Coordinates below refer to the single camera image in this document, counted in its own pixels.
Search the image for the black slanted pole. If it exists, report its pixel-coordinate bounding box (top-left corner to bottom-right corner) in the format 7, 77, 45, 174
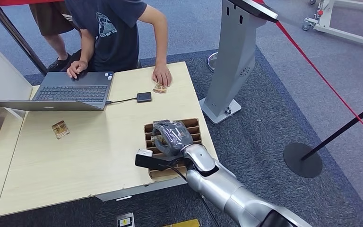
0, 0, 48, 76

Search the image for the gold patterned card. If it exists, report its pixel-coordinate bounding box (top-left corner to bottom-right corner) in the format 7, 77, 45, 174
51, 120, 70, 140
150, 134, 170, 146
152, 82, 168, 95

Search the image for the person's right hand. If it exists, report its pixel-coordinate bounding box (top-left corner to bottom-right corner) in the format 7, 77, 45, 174
66, 60, 89, 79

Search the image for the dark grey floor mat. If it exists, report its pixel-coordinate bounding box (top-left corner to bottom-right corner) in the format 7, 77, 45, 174
0, 47, 363, 227

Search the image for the black square card reader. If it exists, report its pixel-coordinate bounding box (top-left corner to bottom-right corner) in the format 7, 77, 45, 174
136, 91, 153, 104

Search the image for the white cabinet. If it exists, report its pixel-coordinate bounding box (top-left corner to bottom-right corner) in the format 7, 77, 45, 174
0, 44, 34, 120

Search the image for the black stanchion with round base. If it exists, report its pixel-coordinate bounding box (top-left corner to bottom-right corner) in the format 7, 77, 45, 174
283, 97, 363, 179

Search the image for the white yellow floor sticker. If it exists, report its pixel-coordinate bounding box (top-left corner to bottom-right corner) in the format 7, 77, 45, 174
116, 212, 135, 227

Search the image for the red barrier belt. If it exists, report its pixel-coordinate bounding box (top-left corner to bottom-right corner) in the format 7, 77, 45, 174
253, 0, 363, 146

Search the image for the brown slotted cardboard card holder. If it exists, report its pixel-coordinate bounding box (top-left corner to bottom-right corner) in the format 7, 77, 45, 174
143, 117, 202, 180

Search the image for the chrome round base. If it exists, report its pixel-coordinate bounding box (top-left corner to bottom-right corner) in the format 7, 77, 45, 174
207, 52, 219, 73

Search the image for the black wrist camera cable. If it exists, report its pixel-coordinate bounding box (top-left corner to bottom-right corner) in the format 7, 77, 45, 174
165, 165, 221, 227

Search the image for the red banner strip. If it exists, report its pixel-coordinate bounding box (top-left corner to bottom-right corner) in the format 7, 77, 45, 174
0, 0, 65, 6

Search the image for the yellow floor tape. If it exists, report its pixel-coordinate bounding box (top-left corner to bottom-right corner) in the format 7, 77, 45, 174
162, 218, 201, 227

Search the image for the grey open laptop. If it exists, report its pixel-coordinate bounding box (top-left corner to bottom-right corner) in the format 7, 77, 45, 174
0, 71, 115, 112

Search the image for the white wheeled frame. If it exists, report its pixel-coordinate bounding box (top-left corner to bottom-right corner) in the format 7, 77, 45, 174
302, 0, 363, 51

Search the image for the person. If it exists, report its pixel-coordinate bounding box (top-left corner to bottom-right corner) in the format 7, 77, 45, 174
28, 0, 82, 73
65, 0, 173, 88

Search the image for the grey kiosk stand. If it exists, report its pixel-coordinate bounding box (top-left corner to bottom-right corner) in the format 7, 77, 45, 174
199, 0, 279, 125

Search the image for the person's left hand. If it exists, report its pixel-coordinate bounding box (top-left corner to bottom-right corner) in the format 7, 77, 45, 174
152, 63, 173, 87

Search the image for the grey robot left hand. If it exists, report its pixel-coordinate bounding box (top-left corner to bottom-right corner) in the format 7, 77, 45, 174
151, 119, 194, 157

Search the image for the thin black reader cable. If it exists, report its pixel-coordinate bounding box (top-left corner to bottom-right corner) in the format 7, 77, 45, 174
105, 97, 138, 105

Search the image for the pale wrist camera black mount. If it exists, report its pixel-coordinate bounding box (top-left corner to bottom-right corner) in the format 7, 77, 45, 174
134, 148, 184, 172

